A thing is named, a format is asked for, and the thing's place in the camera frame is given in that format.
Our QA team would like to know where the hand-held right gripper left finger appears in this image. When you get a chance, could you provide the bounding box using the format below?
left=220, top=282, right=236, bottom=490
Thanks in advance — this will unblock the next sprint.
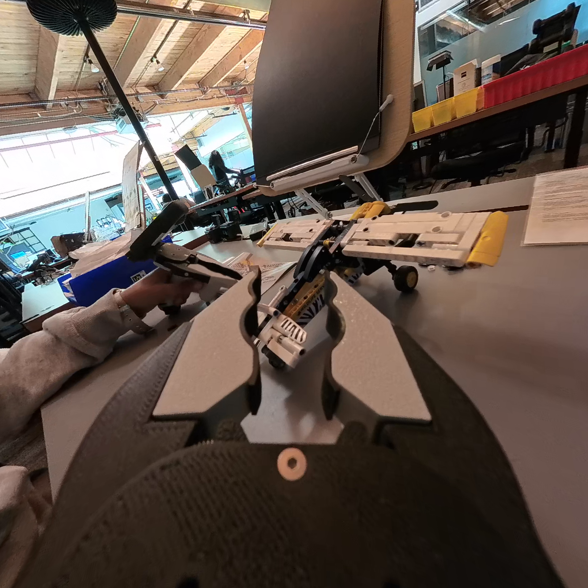
left=151, top=266, right=265, bottom=420

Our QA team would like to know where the white box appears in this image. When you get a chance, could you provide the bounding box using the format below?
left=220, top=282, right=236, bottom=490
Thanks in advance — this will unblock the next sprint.
left=480, top=54, right=502, bottom=86
left=452, top=60, right=481, bottom=97

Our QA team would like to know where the black tablet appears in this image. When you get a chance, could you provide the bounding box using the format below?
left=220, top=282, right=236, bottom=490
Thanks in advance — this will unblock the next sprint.
left=250, top=0, right=384, bottom=180

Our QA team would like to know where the long wooden table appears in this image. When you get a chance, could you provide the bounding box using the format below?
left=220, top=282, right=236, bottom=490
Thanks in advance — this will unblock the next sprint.
left=409, top=78, right=588, bottom=168

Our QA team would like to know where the printed paper sheet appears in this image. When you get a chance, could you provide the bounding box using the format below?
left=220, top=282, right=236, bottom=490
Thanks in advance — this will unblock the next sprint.
left=523, top=168, right=588, bottom=247

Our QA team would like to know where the blue plastic bin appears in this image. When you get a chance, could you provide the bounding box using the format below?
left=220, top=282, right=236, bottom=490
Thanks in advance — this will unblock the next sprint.
left=68, top=255, right=173, bottom=306

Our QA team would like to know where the black office chair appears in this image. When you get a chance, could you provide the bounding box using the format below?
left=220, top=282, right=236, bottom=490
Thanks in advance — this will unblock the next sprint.
left=432, top=147, right=520, bottom=184

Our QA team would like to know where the crumpled plastic bag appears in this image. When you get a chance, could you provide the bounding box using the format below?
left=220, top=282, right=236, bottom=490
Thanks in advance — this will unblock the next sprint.
left=69, top=230, right=148, bottom=274

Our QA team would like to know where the black pole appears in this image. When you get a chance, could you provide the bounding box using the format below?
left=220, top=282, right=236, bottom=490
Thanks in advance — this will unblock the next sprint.
left=25, top=0, right=181, bottom=200

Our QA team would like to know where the white yellow lego airplane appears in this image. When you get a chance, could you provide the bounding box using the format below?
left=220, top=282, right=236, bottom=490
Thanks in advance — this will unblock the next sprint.
left=256, top=200, right=511, bottom=370

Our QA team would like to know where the black charger case green display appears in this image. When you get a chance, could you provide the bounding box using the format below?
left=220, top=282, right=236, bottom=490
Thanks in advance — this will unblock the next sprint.
left=209, top=215, right=243, bottom=243

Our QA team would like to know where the person's left forearm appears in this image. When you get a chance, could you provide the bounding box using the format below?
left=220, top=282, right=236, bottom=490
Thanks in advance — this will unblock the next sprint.
left=0, top=292, right=127, bottom=442

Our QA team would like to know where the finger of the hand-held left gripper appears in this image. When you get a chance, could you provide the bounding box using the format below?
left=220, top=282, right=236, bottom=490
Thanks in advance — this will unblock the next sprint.
left=183, top=259, right=244, bottom=300

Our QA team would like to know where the person's left hand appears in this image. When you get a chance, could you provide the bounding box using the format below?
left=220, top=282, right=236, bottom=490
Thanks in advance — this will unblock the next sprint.
left=130, top=275, right=204, bottom=319

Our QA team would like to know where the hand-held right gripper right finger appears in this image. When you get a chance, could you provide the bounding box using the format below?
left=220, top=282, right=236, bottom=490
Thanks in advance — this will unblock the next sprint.
left=319, top=271, right=433, bottom=423

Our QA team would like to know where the white wristband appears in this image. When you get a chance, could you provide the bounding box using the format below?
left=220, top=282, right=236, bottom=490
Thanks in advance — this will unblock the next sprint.
left=116, top=288, right=155, bottom=335

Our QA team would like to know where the red plastic bin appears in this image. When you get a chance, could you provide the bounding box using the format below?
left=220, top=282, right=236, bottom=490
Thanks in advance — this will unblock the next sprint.
left=482, top=43, right=588, bottom=107

